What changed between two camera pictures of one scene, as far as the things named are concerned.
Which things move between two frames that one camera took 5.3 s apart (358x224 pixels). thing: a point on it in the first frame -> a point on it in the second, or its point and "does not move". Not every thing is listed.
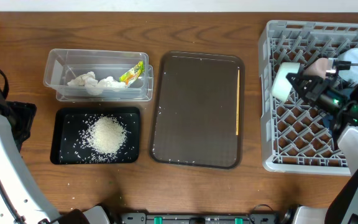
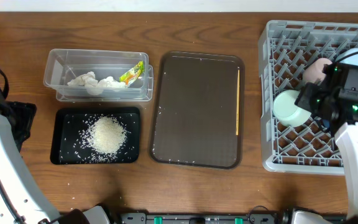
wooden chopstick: (237, 102) does not move
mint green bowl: (282, 86) -> (286, 112)
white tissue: (92, 86) does not move
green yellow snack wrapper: (133, 73) does not move
